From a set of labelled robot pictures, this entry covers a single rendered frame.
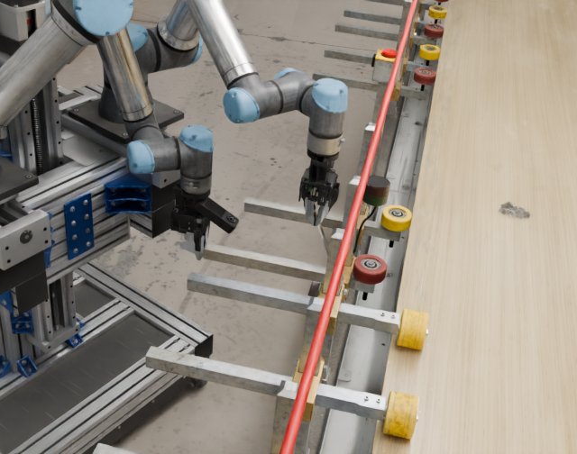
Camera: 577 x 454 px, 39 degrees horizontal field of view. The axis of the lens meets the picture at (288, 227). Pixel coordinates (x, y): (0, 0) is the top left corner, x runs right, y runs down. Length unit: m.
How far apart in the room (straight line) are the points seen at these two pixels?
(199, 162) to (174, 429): 1.14
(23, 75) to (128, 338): 1.26
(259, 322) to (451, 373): 1.52
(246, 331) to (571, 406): 1.62
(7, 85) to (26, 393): 1.16
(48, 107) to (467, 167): 1.20
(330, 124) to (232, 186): 2.25
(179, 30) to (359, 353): 0.95
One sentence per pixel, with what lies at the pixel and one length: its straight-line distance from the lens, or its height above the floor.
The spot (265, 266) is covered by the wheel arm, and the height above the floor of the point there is 0.85.
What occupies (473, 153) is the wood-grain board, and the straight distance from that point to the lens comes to 2.55.
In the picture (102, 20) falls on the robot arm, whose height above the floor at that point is 1.48.
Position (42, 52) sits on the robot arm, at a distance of 1.69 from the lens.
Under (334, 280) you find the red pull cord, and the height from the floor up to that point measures 1.64.
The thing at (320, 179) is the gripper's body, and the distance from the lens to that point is 1.78.
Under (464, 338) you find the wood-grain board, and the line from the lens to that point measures 1.81.
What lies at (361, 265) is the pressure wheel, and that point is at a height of 0.91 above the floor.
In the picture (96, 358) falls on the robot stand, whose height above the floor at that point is 0.21.
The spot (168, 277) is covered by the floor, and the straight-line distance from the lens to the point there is 3.32.
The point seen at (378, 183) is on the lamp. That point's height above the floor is 1.11.
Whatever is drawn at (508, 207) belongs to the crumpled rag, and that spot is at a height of 0.91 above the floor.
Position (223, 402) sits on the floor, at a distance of 2.82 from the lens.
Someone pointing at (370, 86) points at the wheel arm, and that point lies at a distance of 3.08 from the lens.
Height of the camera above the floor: 2.05
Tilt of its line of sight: 34 degrees down
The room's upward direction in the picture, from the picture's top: 6 degrees clockwise
